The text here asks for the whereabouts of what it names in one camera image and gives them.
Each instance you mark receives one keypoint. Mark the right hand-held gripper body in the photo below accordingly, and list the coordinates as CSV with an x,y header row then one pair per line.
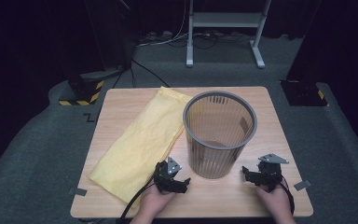
x,y
270,174

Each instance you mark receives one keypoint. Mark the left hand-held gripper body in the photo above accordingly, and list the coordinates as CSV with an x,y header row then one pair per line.
x,y
164,177

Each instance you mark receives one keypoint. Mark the brown translucent trash bin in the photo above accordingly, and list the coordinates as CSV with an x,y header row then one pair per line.
x,y
211,165

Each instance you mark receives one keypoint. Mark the yellow plastic trash bag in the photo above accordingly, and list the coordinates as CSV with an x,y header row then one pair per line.
x,y
143,140

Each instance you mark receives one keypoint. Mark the person's left hand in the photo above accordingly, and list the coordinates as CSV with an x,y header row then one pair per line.
x,y
152,205

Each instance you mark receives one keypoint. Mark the person's right hand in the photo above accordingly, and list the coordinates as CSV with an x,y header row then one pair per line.
x,y
278,205

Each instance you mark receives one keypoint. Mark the grey tape piece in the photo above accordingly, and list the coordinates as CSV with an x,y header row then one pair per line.
x,y
302,185
78,192

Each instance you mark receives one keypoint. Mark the black yellow striped base block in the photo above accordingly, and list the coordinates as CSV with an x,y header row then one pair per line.
x,y
84,91

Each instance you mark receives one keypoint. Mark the dark power strip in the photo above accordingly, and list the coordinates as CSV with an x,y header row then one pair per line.
x,y
155,35

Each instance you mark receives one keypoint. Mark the white metal stand frame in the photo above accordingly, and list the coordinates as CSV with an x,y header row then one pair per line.
x,y
227,19

